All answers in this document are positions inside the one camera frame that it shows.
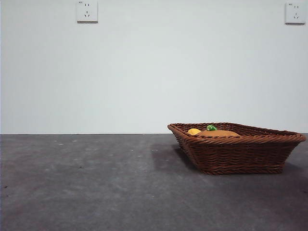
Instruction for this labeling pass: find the white wall socket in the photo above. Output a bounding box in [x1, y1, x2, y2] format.
[77, 0, 99, 24]
[284, 2, 303, 25]

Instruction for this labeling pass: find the brown woven wicker basket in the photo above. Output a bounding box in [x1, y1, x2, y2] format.
[167, 122, 307, 175]

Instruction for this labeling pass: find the large brown potato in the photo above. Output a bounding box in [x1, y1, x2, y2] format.
[197, 129, 241, 138]

